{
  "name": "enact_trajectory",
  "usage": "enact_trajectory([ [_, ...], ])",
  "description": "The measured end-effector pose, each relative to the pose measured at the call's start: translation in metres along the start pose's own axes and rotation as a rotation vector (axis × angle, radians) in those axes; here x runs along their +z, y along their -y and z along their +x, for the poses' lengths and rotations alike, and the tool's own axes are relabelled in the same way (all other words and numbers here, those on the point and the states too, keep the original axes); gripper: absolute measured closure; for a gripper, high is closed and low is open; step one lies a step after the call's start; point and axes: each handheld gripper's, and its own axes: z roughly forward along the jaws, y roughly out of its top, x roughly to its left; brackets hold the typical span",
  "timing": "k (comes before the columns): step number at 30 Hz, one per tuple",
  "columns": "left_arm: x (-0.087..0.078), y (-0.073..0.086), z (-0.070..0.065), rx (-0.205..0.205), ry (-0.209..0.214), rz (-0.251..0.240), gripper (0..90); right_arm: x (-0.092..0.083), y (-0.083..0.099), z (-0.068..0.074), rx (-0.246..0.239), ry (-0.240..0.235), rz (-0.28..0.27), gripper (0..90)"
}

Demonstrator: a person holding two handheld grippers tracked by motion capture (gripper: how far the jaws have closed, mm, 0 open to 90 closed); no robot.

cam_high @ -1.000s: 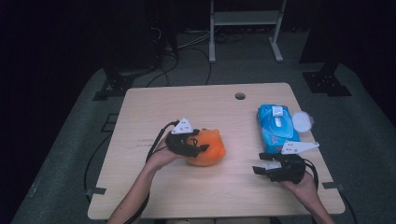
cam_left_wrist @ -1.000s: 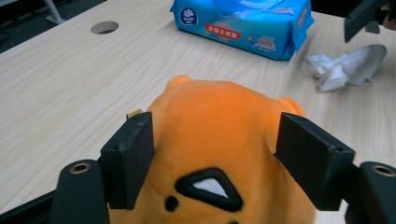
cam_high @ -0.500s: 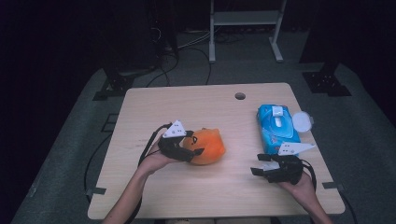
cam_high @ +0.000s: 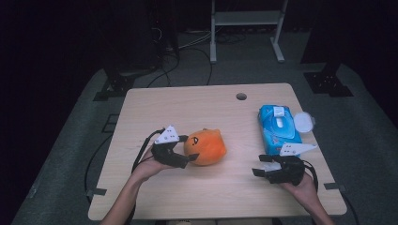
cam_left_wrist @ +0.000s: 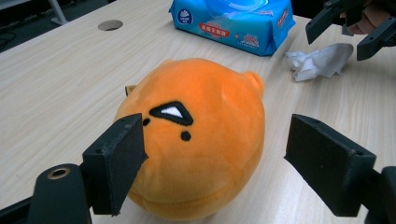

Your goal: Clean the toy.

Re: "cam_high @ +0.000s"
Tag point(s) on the person's left hand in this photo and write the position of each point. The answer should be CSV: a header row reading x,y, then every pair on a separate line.
x,y
148,167

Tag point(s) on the orange plush toy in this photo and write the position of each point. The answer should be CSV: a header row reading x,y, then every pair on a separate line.
x,y
206,148

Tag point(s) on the black stand base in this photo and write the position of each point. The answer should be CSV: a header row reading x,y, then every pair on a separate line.
x,y
328,82
115,87

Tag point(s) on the white metal stand frame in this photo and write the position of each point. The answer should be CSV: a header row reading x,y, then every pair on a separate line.
x,y
247,18

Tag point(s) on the white wet wipe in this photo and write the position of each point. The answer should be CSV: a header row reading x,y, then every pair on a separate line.
x,y
272,167

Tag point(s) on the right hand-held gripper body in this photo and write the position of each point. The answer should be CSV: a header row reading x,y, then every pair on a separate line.
x,y
289,172

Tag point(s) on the blue wet wipe pack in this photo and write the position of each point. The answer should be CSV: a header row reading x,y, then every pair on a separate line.
x,y
278,131

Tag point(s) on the person's right hand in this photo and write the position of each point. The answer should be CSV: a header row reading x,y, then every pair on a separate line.
x,y
303,190

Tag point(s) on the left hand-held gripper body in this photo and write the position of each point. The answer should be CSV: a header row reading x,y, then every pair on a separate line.
x,y
165,156

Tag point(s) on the grey tape strip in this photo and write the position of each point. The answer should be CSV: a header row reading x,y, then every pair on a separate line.
x,y
333,186
97,191

